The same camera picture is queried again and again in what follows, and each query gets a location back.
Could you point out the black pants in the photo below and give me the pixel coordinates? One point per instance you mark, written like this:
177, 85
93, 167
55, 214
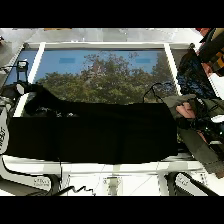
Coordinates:
100, 133

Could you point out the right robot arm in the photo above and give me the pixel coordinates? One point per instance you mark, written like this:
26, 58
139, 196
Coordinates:
181, 181

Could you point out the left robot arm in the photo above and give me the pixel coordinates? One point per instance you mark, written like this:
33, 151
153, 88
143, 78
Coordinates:
3, 133

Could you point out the heap of clothes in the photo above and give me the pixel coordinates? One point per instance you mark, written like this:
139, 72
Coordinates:
215, 46

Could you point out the pink garment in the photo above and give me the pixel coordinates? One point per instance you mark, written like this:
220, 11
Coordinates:
186, 110

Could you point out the olive green garment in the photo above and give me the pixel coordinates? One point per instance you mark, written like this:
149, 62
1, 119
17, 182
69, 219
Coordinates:
200, 153

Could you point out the silver frame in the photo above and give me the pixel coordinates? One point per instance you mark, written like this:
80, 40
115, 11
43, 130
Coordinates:
133, 168

